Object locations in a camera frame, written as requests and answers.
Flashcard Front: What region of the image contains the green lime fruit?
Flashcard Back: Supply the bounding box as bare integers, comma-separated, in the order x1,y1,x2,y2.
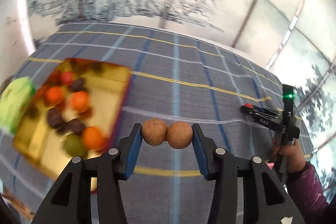
63,134,87,157

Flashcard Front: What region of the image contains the large orange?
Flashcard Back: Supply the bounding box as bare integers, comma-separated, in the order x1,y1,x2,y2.
81,126,107,151

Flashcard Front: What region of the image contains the dark brown passion fruit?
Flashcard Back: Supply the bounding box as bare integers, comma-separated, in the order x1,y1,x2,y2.
47,107,65,129

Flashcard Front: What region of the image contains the orange mandarin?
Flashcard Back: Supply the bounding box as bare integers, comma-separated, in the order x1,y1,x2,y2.
71,91,91,113

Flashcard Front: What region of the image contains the small orange tangerine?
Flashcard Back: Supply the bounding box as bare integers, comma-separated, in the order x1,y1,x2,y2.
46,86,64,105

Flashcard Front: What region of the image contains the red cherry tomato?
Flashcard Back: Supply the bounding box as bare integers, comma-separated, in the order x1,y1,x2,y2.
244,103,254,109
61,71,74,86

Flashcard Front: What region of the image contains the purple right sleeve forearm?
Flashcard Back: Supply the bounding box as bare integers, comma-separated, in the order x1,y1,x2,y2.
286,162,329,223

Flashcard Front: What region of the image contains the person's right hand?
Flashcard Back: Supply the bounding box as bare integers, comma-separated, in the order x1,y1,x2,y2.
271,136,306,173

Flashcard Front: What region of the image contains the wooden chair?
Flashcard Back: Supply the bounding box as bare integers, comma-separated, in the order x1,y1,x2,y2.
1,187,35,223

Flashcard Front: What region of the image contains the red gold toffee tin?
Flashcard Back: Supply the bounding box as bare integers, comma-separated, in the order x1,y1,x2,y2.
13,58,131,180

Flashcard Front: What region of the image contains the plaid grey blue tablecloth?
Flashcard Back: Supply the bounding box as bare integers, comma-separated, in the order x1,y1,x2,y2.
1,21,282,223

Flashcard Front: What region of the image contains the landscape painted folding screen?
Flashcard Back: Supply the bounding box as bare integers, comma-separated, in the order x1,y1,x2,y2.
27,0,335,198

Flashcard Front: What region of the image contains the green tissue pack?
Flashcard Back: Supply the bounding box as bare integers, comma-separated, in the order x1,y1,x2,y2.
1,76,35,134

